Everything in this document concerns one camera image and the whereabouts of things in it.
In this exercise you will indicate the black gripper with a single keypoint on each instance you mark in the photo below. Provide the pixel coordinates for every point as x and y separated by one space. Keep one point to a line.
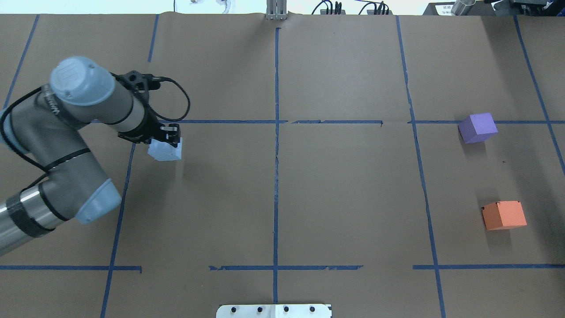
148 131

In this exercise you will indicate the light blue foam block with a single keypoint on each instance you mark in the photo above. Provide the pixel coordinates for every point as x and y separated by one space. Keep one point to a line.
162 151

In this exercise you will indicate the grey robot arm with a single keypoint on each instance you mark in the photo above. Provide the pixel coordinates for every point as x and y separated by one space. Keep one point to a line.
43 128

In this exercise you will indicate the purple foam block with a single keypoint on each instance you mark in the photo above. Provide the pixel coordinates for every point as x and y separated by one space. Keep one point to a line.
477 128

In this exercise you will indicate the orange foam block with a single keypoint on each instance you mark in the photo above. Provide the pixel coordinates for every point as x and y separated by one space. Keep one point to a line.
503 215

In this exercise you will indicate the black box with label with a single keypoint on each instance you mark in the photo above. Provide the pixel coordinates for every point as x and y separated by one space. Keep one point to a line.
440 9

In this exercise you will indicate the silver metal cylinder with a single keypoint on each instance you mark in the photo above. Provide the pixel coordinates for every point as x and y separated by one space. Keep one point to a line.
462 7

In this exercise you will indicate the black equipment top right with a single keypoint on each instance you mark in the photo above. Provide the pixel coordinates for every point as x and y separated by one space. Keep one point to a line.
549 8

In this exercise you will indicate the aluminium frame post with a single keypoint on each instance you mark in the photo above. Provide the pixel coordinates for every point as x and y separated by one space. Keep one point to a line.
276 10

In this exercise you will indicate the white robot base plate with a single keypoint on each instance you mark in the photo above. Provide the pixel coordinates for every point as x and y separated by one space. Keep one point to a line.
275 311

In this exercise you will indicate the black cable connector left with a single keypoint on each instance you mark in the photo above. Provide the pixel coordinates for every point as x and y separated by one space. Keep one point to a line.
328 7

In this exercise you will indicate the black cable connector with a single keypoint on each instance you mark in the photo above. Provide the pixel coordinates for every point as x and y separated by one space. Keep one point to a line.
374 8
328 7

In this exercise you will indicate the black cable connector right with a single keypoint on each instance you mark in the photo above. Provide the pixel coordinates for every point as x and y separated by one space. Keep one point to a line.
374 8

